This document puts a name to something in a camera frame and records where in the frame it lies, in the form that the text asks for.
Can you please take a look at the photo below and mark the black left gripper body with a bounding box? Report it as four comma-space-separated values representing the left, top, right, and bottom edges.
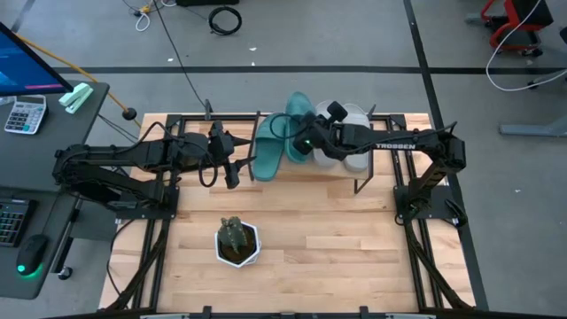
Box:
206, 119, 243, 191

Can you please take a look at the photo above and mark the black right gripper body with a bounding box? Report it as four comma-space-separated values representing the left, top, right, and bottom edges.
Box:
291, 100, 355, 161

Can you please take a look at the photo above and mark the green rubber slide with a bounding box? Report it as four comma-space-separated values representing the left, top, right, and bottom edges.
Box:
283, 90, 318, 165
253, 113, 288, 183

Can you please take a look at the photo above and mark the wooden shelf with black legs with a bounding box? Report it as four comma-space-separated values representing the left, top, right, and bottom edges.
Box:
245, 104, 377, 196

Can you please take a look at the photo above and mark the green cactus plant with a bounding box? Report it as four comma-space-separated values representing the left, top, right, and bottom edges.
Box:
217, 215, 249, 254

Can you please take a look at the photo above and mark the white faceted plant pot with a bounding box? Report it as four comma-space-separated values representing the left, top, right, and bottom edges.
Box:
214, 220, 262, 269

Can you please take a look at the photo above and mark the black power strip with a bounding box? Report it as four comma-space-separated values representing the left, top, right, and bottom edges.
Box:
175, 0, 240, 7

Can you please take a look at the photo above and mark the mint green stapler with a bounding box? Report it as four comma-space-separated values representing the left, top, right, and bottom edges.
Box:
58, 82, 95, 115

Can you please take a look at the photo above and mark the black desk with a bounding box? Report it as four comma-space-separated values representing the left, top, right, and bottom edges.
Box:
0, 81, 120, 300

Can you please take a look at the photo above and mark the grey calculator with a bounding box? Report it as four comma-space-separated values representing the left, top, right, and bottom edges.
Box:
4, 94, 48, 136

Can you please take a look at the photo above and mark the computer monitor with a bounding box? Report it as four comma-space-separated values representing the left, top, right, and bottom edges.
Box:
0, 21, 74, 97

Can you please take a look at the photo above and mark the black computer mouse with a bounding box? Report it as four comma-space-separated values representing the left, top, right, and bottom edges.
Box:
15, 233, 50, 277

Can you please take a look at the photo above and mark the black keyboard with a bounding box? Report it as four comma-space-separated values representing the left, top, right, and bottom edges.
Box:
0, 198, 37, 248

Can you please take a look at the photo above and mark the black aluminium table frame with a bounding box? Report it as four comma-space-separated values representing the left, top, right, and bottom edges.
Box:
99, 113, 478, 319

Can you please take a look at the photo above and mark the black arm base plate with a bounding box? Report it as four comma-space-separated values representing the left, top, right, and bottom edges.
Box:
393, 184, 462, 221
115, 184, 181, 221

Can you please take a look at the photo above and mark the coiled black cable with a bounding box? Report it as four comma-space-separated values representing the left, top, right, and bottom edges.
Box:
207, 5, 244, 37

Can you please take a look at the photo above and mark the long black cable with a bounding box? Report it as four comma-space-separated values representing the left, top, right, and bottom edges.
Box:
152, 0, 209, 110

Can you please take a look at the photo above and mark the short white cable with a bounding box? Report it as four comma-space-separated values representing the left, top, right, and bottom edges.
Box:
134, 10, 152, 34

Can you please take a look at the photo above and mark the yellow cable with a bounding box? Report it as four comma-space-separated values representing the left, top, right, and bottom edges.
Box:
15, 33, 142, 128

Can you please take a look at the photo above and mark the long white cable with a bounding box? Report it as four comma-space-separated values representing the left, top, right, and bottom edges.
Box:
485, 0, 567, 93

